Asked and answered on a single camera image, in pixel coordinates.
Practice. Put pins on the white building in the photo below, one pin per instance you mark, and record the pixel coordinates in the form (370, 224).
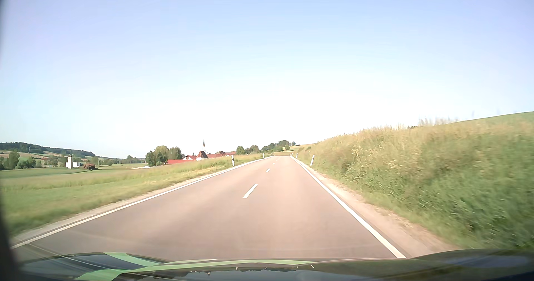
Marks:
(71, 163)

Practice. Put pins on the car's own bonnet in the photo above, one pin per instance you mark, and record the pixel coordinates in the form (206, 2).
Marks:
(292, 268)

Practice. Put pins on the row of trees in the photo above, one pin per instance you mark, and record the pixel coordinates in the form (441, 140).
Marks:
(267, 146)

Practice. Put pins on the wooded hill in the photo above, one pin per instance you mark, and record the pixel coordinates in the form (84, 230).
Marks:
(46, 149)

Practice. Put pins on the green grass field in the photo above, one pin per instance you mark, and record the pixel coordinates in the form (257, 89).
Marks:
(62, 189)

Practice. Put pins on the grey asphalt road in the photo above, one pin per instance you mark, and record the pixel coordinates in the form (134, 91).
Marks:
(267, 214)

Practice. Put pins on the grassy bank with tall grass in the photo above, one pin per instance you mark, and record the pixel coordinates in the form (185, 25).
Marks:
(438, 168)

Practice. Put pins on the red roofed buildings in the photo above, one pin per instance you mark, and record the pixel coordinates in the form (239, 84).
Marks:
(208, 156)

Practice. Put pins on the church with pointed spire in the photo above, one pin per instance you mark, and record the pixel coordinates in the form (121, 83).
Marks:
(202, 153)

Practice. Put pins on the group of green trees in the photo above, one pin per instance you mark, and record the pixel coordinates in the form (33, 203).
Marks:
(162, 154)

